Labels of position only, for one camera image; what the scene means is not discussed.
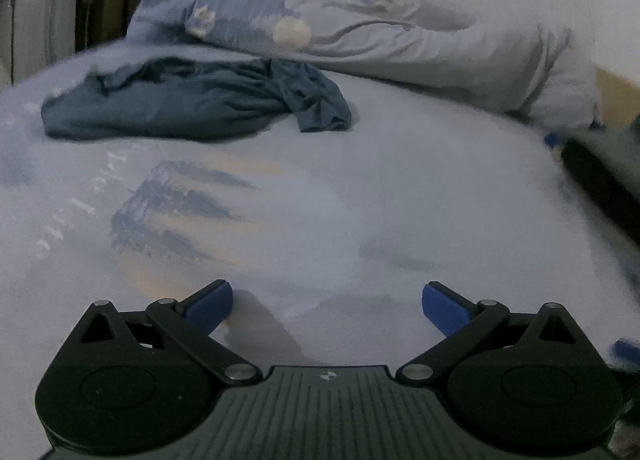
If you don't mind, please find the light blue printed duvet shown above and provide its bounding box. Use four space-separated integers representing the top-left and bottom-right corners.
125 0 601 131

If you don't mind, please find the wooden bed frame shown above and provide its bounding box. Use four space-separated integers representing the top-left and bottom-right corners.
595 65 640 131

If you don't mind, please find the white radiator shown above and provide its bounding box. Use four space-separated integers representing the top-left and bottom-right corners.
0 0 76 86

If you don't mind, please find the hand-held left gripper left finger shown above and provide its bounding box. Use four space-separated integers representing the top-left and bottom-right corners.
50 279 263 386

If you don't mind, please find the person's grey-green jacket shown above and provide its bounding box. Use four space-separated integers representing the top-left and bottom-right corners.
560 133 640 261

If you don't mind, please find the light blue printed bed sheet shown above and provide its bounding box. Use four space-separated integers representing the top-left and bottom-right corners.
0 40 640 460

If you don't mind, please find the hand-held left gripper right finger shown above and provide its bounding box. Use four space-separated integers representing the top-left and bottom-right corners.
395 281 601 386

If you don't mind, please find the dark teal garment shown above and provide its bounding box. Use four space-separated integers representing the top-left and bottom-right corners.
41 56 353 142

